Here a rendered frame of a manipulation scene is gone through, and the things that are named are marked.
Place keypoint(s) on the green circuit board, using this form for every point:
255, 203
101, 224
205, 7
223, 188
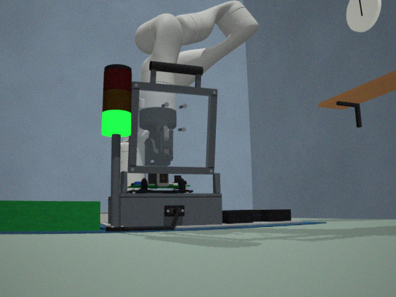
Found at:
171, 185

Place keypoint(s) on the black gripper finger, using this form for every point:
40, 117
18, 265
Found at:
152, 179
162, 180

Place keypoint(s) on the green bin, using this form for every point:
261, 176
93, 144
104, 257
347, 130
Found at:
22, 215

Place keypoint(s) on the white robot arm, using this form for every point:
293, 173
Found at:
162, 37

